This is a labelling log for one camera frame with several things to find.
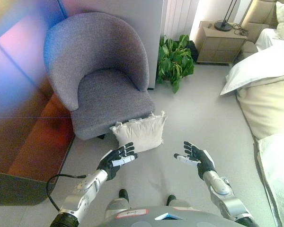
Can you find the beige wooden nightstand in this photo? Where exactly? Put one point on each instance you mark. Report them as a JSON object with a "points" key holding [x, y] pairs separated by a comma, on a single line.
{"points": [[217, 45]]}

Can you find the silver right robot leg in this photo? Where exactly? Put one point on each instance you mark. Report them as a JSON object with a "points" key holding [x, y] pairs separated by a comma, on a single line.
{"points": [[177, 203]]}

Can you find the silver robot leg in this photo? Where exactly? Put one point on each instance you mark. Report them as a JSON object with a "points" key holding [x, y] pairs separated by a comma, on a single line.
{"points": [[177, 203], [116, 206]]}

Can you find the green leafy potted plant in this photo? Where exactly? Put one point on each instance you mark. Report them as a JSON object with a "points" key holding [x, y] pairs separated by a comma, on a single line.
{"points": [[174, 61]]}

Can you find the cream bed cover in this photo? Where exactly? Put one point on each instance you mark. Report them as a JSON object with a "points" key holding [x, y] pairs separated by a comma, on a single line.
{"points": [[269, 108]]}

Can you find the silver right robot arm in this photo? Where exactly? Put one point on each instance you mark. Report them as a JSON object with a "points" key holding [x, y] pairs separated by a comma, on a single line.
{"points": [[223, 191]]}

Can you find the grey robot torso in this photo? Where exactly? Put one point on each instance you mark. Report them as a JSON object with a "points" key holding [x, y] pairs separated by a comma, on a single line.
{"points": [[156, 218]]}

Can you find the black bin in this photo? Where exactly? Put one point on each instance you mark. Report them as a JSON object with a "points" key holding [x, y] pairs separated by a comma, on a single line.
{"points": [[193, 50]]}

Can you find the silver left robot leg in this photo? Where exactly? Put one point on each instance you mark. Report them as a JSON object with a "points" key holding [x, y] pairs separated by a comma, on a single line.
{"points": [[116, 206]]}

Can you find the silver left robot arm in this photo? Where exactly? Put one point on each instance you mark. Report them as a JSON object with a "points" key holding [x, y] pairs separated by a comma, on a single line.
{"points": [[82, 194]]}

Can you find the black right robot foot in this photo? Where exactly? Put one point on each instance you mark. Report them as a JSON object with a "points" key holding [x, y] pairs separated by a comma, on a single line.
{"points": [[171, 197]]}

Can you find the beige padded headboard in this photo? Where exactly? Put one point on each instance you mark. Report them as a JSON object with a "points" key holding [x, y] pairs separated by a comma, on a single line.
{"points": [[258, 14]]}

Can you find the black left robot foot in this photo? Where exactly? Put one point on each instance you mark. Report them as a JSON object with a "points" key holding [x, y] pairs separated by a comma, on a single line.
{"points": [[123, 194]]}

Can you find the small cream tasselled pillow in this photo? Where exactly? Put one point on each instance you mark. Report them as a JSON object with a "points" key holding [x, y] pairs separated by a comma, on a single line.
{"points": [[142, 132]]}

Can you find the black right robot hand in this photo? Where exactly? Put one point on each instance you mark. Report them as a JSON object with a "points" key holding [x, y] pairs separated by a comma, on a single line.
{"points": [[203, 160]]}

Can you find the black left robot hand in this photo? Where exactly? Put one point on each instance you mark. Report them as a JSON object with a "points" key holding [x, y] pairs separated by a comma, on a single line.
{"points": [[112, 160]]}

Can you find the grey fabric tub armchair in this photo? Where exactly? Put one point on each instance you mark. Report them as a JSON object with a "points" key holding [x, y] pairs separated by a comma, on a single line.
{"points": [[97, 47]]}

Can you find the reddish brown wooden cabinet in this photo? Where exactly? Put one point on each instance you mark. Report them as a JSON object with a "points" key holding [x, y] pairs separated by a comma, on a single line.
{"points": [[33, 146]]}

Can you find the white pleated curtain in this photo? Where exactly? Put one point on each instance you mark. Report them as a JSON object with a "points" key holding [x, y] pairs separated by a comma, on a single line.
{"points": [[177, 16]]}

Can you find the white bed pillow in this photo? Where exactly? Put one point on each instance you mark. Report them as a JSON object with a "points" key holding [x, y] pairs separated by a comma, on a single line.
{"points": [[266, 39]]}

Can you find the white textured blanket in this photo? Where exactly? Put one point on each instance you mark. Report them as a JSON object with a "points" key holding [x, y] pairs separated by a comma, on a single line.
{"points": [[279, 170]]}

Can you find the black robot foot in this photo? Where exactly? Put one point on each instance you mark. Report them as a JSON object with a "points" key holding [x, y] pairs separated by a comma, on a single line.
{"points": [[171, 197], [123, 194]]}

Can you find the black lamp base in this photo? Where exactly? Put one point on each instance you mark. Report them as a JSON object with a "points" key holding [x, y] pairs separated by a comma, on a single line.
{"points": [[222, 25]]}

